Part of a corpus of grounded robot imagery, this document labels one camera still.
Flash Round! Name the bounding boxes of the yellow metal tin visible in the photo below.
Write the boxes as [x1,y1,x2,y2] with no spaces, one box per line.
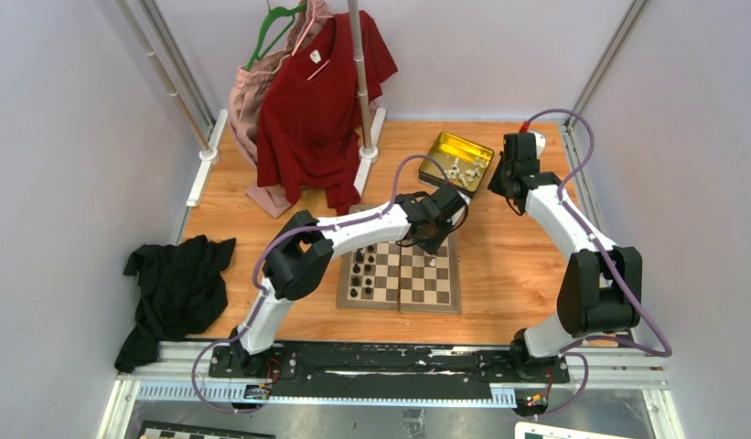
[418,131,494,198]

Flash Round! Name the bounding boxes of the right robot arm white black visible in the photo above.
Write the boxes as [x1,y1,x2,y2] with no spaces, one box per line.
[488,132,643,382]

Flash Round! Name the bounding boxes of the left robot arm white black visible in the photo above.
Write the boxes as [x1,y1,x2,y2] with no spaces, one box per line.
[227,184,471,378]

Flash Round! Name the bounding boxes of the pile of white chess pieces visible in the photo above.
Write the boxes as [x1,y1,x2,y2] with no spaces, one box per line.
[445,157,488,189]

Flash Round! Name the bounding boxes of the wooden chess board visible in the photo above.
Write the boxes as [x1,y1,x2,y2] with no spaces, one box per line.
[337,234,462,314]

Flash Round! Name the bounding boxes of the black chess pieces row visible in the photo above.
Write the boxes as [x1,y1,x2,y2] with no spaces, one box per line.
[347,245,376,300]

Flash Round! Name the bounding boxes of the white rack base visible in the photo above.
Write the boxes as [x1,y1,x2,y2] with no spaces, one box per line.
[354,107,387,197]

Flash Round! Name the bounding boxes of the red t-shirt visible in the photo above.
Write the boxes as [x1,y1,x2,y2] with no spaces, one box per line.
[256,14,361,215]

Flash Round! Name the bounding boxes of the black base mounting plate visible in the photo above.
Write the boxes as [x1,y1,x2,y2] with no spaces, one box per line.
[206,341,569,401]

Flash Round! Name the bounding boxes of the pink garment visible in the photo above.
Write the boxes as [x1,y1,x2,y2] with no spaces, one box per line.
[228,0,331,220]

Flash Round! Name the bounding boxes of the green clothes hanger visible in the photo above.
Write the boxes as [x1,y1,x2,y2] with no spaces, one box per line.
[246,0,308,70]

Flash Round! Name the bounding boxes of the black cloth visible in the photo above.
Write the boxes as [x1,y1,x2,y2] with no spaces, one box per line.
[114,235,236,373]

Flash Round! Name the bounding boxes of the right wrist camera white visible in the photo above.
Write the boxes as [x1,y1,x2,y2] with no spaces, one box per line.
[530,131,546,158]

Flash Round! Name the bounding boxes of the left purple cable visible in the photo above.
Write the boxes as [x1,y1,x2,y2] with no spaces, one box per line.
[191,154,452,415]

